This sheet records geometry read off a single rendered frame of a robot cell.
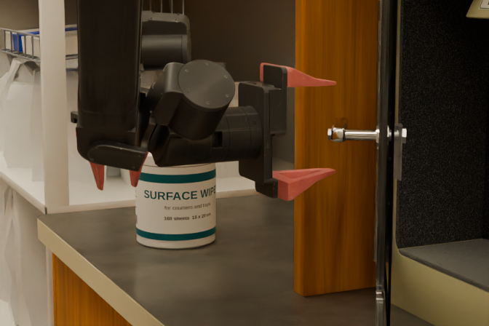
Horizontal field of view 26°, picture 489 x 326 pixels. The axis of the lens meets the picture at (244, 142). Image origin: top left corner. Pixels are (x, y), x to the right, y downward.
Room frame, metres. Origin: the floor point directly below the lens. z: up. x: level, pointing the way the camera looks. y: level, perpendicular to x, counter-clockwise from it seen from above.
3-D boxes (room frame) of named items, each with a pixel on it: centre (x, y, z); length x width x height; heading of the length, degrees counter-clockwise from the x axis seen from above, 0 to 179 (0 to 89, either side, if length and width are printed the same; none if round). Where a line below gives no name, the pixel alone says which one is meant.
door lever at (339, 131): (1.13, -0.12, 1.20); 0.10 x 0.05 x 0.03; 173
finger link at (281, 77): (1.13, -0.05, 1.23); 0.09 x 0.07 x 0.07; 115
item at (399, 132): (1.09, -0.16, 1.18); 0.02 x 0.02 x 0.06; 83
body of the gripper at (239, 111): (1.10, 0.01, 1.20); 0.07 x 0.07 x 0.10; 25
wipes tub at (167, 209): (1.68, 0.11, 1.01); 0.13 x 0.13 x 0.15
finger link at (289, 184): (1.13, -0.05, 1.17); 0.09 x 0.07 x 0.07; 115
